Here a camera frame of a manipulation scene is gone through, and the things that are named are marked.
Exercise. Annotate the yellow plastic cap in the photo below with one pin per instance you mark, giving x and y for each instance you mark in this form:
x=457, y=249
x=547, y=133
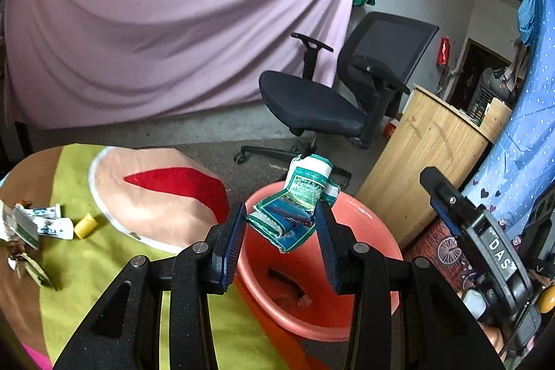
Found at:
x=86, y=226

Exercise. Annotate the white toothpaste tube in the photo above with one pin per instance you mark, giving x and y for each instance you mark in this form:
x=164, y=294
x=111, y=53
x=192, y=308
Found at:
x=43, y=212
x=56, y=228

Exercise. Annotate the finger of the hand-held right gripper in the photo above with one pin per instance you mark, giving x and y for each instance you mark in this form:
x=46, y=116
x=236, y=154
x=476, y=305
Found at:
x=444, y=192

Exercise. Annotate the orange yellow ball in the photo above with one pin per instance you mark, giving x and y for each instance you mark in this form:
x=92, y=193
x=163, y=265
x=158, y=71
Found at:
x=547, y=298

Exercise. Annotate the bicycle printed cloth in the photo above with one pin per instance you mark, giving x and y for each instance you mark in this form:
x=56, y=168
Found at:
x=442, y=253

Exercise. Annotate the colourful printed tablecloth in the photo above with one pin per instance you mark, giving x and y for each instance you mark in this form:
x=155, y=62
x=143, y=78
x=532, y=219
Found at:
x=108, y=253

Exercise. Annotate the red white small box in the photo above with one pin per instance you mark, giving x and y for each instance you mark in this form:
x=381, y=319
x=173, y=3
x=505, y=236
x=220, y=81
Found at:
x=392, y=129

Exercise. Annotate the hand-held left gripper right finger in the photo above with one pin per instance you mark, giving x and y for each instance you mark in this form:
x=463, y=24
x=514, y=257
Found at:
x=327, y=242

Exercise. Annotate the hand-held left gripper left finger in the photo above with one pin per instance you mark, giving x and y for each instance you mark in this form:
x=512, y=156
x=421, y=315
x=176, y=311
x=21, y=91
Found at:
x=232, y=242

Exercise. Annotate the dark slatted box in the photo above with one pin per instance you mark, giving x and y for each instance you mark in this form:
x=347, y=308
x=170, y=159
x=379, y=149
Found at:
x=482, y=105

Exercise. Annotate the red hanging ornament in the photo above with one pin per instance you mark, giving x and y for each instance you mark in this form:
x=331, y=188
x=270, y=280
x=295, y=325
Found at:
x=444, y=51

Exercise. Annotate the flat green white packet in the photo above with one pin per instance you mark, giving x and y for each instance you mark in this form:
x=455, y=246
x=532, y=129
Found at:
x=24, y=229

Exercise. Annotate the black office chair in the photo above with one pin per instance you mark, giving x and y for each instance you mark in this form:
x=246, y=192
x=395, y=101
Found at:
x=312, y=101

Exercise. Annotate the green white packet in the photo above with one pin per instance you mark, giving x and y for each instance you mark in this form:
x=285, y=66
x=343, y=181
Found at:
x=24, y=229
x=303, y=183

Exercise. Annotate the wooden cabinet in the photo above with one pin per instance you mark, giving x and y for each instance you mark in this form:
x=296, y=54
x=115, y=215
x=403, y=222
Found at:
x=425, y=153

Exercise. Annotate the red plastic basin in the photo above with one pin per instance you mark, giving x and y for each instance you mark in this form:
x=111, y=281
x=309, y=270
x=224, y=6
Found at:
x=368, y=231

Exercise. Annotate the grey round object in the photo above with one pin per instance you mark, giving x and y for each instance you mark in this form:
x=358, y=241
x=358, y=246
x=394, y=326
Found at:
x=498, y=79

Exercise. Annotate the dark wooden doorway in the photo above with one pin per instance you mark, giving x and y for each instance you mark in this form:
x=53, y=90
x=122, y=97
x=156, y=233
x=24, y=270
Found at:
x=470, y=71

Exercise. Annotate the blue dotted cloth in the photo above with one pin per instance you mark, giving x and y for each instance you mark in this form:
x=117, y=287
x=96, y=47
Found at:
x=533, y=127

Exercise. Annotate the crumpled pale wrapper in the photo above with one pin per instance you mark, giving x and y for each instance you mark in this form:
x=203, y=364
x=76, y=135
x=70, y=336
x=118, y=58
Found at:
x=40, y=274

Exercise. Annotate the light blue hanging cloth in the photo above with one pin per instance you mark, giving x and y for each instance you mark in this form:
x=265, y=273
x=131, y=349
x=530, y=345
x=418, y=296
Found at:
x=528, y=16

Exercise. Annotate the pink cloth sheet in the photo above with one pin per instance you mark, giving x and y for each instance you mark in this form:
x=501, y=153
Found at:
x=173, y=27

